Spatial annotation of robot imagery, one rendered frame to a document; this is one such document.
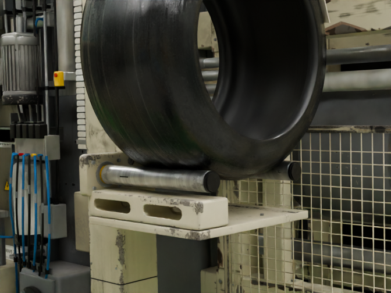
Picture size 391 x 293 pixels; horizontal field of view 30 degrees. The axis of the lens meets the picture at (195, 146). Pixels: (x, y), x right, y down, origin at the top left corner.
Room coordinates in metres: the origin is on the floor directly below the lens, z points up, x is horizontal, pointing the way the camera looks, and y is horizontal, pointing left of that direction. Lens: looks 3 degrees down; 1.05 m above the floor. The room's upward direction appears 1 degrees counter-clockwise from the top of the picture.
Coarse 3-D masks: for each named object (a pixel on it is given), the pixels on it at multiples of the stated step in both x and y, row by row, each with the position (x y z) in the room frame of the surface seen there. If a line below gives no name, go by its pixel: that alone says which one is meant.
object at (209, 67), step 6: (204, 60) 2.12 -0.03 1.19; (210, 60) 2.10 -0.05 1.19; (216, 60) 2.09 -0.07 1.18; (204, 66) 2.12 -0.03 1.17; (210, 66) 2.11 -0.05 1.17; (216, 66) 2.09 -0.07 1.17; (204, 72) 2.11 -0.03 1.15; (210, 72) 2.09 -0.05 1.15; (216, 72) 2.08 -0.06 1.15; (204, 78) 2.11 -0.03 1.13; (210, 78) 2.10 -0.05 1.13; (216, 78) 2.08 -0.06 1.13; (210, 84) 2.11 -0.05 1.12; (210, 90) 2.11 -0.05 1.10; (210, 96) 2.18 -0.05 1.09
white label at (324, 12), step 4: (320, 0) 1.75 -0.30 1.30; (324, 0) 1.73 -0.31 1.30; (320, 4) 1.75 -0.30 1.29; (324, 4) 1.74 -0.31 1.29; (324, 8) 1.74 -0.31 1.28; (324, 12) 1.75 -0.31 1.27; (324, 16) 1.75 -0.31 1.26; (328, 16) 1.74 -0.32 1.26; (324, 20) 1.76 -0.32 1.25; (328, 20) 1.74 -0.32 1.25
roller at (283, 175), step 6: (282, 162) 1.69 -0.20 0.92; (288, 162) 1.68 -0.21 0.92; (294, 162) 1.67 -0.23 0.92; (276, 168) 1.69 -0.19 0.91; (282, 168) 1.67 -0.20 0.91; (288, 168) 1.67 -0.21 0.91; (294, 168) 1.67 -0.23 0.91; (300, 168) 1.68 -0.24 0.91; (264, 174) 1.71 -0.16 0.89; (270, 174) 1.70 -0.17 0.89; (276, 174) 1.69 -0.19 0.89; (282, 174) 1.67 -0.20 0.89; (288, 174) 1.67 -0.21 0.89; (294, 174) 1.67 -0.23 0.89; (300, 174) 1.68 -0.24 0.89; (288, 180) 1.68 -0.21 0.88; (294, 180) 1.67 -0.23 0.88
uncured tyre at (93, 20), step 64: (128, 0) 1.44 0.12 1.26; (192, 0) 1.41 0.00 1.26; (256, 0) 1.87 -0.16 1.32; (128, 64) 1.43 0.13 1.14; (192, 64) 1.41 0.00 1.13; (256, 64) 1.92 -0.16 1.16; (320, 64) 1.71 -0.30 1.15; (128, 128) 1.51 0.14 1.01; (192, 128) 1.43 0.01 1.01; (256, 128) 1.83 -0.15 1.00
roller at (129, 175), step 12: (108, 168) 1.68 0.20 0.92; (120, 168) 1.65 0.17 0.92; (132, 168) 1.63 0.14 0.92; (144, 168) 1.60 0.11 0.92; (156, 168) 1.58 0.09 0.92; (168, 168) 1.56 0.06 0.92; (108, 180) 1.68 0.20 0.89; (120, 180) 1.65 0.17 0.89; (132, 180) 1.62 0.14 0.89; (144, 180) 1.59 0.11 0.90; (156, 180) 1.56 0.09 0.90; (168, 180) 1.53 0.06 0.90; (180, 180) 1.51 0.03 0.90; (192, 180) 1.48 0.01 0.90; (204, 180) 1.46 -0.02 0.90; (216, 180) 1.48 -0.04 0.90
